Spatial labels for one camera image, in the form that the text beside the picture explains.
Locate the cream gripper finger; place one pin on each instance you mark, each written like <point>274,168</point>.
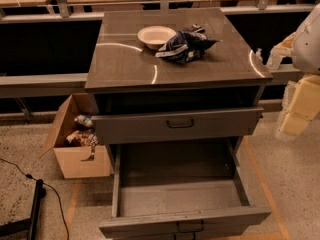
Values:
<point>284,48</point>
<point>301,105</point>

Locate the blue chip bag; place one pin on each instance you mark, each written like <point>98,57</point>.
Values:
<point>185,46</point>

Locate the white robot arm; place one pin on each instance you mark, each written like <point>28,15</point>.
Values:
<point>305,54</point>

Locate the grey drawer cabinet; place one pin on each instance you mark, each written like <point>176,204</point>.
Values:
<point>126,77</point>

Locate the grey bottom drawer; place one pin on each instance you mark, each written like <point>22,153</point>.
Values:
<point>159,184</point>

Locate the grey drawer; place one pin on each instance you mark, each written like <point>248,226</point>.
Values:
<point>140,128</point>
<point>159,184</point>

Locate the grey middle drawer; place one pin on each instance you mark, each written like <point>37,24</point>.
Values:
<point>140,128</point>

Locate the clear sanitizer bottle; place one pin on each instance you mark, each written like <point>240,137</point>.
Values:
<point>275,58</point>

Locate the small clear bottle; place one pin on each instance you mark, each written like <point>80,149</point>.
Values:
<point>259,54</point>

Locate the black remote control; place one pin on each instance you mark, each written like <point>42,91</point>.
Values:
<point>196,29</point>

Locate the white paper bowl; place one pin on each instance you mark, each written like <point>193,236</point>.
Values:
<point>154,37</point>

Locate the snack bags in box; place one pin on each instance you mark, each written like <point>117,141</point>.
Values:
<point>85,134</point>

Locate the cardboard box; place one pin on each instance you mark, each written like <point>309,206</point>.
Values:
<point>75,161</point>

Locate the black drawer handle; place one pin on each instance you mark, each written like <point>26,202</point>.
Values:
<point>180,124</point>
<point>190,227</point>

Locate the black bottom drawer handle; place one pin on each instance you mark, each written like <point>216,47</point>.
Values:
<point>190,227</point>

